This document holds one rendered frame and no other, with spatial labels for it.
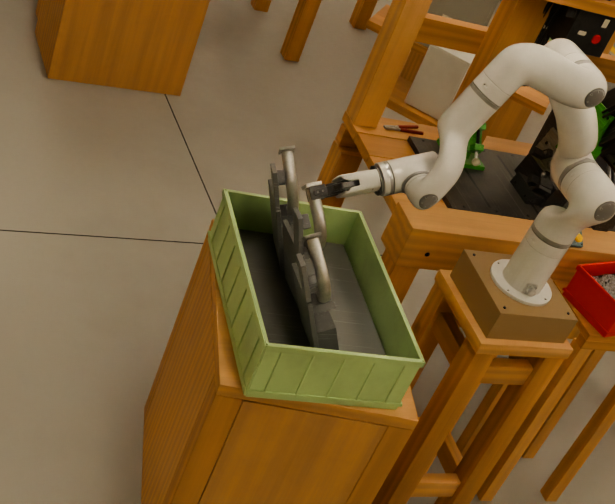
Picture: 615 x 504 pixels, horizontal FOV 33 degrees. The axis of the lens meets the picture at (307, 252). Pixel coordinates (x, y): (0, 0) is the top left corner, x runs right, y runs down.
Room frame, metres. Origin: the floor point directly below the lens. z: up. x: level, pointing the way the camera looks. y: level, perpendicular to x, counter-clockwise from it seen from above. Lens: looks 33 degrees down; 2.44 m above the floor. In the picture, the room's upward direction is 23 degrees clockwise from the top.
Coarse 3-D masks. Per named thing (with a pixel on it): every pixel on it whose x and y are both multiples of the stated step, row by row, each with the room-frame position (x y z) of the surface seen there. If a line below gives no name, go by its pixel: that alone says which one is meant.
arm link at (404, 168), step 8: (432, 152) 2.34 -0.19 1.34; (392, 160) 2.29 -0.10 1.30; (400, 160) 2.29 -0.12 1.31; (408, 160) 2.29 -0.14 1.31; (416, 160) 2.30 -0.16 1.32; (424, 160) 2.30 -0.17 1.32; (432, 160) 2.31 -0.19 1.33; (392, 168) 2.26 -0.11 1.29; (400, 168) 2.26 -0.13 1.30; (408, 168) 2.27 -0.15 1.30; (416, 168) 2.27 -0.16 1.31; (424, 168) 2.28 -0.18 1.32; (400, 176) 2.25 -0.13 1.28; (408, 176) 2.25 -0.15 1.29; (400, 184) 2.25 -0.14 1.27; (400, 192) 2.26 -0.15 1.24
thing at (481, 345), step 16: (448, 272) 2.65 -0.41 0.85; (448, 288) 2.58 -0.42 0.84; (448, 304) 2.55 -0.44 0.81; (464, 304) 2.52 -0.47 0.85; (464, 320) 2.47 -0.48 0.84; (480, 336) 2.40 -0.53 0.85; (480, 352) 2.38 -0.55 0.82; (496, 352) 2.41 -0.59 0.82; (512, 352) 2.43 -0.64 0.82; (528, 352) 2.46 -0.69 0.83; (544, 352) 2.49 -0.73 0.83; (560, 352) 2.51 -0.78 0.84
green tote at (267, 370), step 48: (240, 192) 2.42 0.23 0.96; (240, 240) 2.21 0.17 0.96; (336, 240) 2.56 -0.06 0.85; (240, 288) 2.09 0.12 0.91; (384, 288) 2.30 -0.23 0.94; (240, 336) 1.99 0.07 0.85; (384, 336) 2.21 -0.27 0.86; (288, 384) 1.90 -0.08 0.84; (336, 384) 1.95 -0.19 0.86; (384, 384) 2.01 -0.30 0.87
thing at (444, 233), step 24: (408, 216) 2.78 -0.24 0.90; (432, 216) 2.84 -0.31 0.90; (456, 216) 2.90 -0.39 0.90; (480, 216) 2.97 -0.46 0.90; (504, 216) 3.03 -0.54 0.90; (384, 240) 2.82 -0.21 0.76; (408, 240) 2.73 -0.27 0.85; (432, 240) 2.76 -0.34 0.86; (456, 240) 2.80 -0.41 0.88; (480, 240) 2.84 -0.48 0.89; (504, 240) 2.89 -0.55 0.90; (600, 240) 3.15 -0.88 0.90; (408, 264) 2.74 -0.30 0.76; (432, 264) 2.78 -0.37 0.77; (576, 264) 3.04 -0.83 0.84
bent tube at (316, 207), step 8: (312, 184) 2.17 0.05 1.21; (320, 184) 2.18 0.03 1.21; (312, 200) 2.16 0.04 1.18; (320, 200) 2.17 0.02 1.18; (312, 208) 2.15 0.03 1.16; (320, 208) 2.16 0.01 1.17; (312, 216) 2.15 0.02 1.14; (320, 216) 2.15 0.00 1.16; (320, 224) 2.14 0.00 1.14; (320, 240) 2.14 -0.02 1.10
